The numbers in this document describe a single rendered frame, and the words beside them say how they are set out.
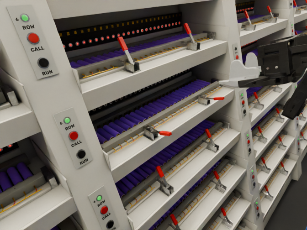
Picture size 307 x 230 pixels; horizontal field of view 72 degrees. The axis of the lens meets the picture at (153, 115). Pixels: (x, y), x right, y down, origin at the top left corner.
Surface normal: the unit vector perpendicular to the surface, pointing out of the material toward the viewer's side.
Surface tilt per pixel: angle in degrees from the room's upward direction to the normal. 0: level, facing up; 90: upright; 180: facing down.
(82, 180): 90
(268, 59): 90
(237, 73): 90
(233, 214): 18
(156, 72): 108
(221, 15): 90
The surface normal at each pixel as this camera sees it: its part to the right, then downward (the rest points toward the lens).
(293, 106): -0.69, 0.43
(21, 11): 0.66, 0.06
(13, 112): -0.04, -0.86
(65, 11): 0.71, 0.34
